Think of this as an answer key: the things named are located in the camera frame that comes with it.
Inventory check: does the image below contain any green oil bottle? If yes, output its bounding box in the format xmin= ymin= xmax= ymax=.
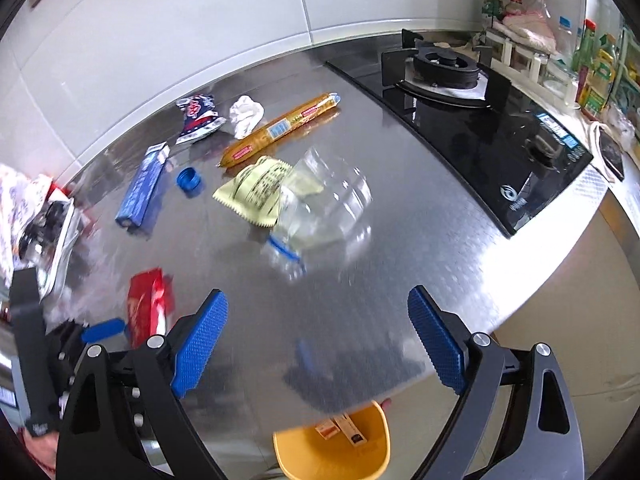
xmin=572 ymin=18 xmax=597 ymax=101

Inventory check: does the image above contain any blue ointment box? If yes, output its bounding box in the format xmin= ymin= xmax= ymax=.
xmin=115 ymin=142 xmax=170 ymax=230

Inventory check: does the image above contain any orange white medicine box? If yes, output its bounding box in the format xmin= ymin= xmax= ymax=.
xmin=314 ymin=419 xmax=341 ymax=440

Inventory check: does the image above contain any black gas stove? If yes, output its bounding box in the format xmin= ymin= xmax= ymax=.
xmin=326 ymin=29 xmax=592 ymax=236

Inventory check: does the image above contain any white tissue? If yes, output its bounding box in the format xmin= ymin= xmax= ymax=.
xmin=229 ymin=96 xmax=264 ymax=140

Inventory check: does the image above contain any green wrapper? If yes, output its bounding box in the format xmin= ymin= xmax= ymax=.
xmin=213 ymin=156 xmax=324 ymax=228

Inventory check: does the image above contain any clear plastic bottle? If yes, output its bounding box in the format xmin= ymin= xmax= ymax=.
xmin=262 ymin=148 xmax=372 ymax=273

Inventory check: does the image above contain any orange sausage stick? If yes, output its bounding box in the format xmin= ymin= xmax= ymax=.
xmin=218 ymin=92 xmax=341 ymax=168

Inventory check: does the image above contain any blue bottle cap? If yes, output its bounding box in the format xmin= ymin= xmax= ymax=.
xmin=176 ymin=167 xmax=202 ymax=194

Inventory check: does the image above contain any red paper packet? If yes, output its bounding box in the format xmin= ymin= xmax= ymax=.
xmin=126 ymin=268 xmax=175 ymax=348

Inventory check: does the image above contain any red white blue snack bag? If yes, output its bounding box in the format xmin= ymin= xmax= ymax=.
xmin=176 ymin=94 xmax=227 ymax=145

